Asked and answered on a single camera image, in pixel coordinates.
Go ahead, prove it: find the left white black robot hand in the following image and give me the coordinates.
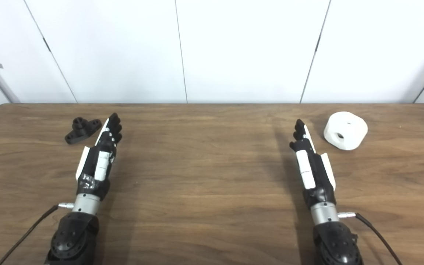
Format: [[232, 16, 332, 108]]
[[75, 113, 123, 201]]

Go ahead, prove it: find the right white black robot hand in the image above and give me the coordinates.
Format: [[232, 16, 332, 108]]
[[289, 119, 337, 209]]

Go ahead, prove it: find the black plastic holder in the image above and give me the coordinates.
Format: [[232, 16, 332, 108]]
[[64, 117, 102, 145]]

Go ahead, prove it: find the round white plastic piece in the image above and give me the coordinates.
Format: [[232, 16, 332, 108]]
[[323, 112, 368, 151]]

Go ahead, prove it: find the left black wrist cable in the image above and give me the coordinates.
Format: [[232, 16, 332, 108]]
[[0, 202, 74, 265]]

